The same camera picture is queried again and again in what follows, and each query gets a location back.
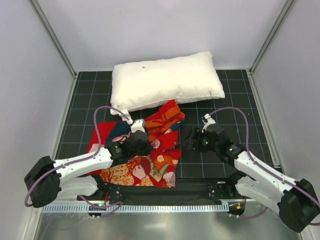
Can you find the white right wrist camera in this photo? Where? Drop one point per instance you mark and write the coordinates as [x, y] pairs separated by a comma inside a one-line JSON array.
[[207, 121]]

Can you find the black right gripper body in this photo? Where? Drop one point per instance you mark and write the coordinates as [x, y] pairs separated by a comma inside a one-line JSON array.
[[195, 139]]

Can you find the left aluminium frame post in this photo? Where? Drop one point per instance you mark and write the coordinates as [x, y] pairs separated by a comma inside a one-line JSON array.
[[52, 35]]

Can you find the white slotted cable duct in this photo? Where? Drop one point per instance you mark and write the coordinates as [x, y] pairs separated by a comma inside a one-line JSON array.
[[86, 208]]

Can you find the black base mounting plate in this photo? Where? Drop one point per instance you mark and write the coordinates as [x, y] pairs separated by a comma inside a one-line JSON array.
[[187, 192]]

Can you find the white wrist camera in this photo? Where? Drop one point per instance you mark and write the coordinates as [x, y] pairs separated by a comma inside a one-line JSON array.
[[138, 125], [207, 121]]

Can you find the red cartoon print pillowcase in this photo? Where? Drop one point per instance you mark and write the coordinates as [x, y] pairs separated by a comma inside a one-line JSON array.
[[158, 168]]

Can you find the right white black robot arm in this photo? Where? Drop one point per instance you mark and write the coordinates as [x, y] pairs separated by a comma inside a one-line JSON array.
[[295, 202]]

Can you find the right aluminium frame post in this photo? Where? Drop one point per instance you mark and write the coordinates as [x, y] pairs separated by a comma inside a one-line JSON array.
[[280, 19]]

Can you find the aluminium frame post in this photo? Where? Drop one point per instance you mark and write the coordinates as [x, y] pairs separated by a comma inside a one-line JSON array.
[[280, 19], [52, 35]]

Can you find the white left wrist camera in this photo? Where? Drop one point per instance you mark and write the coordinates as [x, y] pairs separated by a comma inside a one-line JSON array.
[[138, 125]]

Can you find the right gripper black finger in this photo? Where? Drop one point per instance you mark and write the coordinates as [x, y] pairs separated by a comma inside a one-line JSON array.
[[189, 144], [192, 134]]

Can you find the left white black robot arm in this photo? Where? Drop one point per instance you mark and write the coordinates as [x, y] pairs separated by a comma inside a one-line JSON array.
[[49, 179]]

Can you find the black grid cutting mat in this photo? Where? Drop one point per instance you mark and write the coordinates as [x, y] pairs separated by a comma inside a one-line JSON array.
[[237, 113]]

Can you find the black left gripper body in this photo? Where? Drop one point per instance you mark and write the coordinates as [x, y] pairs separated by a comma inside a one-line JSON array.
[[141, 146]]

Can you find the white pillow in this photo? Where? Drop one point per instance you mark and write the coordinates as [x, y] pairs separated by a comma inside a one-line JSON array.
[[149, 84]]

